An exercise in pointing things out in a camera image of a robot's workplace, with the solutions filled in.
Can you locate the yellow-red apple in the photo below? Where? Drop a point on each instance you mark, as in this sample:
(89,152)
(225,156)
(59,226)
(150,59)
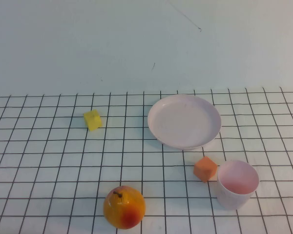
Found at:
(124,209)

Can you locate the pink round plate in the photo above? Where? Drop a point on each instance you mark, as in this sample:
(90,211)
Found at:
(183,119)

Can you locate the pink plastic cup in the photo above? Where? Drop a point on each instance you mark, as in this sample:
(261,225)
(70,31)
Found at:
(230,200)

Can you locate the orange foam cube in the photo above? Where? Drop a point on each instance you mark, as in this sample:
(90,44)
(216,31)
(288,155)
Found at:
(205,169)

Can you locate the yellow foam cube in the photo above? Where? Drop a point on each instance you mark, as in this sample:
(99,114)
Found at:
(92,120)

